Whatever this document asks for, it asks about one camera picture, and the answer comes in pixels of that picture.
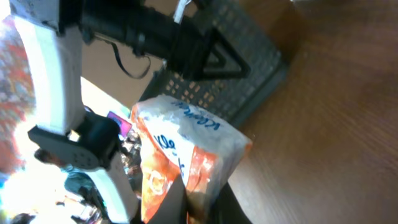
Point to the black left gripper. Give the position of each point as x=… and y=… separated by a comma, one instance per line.
x=149, y=32

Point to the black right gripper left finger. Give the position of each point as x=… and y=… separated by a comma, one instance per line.
x=173, y=209

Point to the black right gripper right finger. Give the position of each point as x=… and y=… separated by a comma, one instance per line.
x=227, y=209

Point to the orange Kleenex tissue pack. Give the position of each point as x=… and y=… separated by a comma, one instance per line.
x=182, y=140

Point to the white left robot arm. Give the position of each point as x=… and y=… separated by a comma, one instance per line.
x=52, y=37

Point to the grey plastic mesh basket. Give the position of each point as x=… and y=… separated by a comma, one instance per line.
x=253, y=70

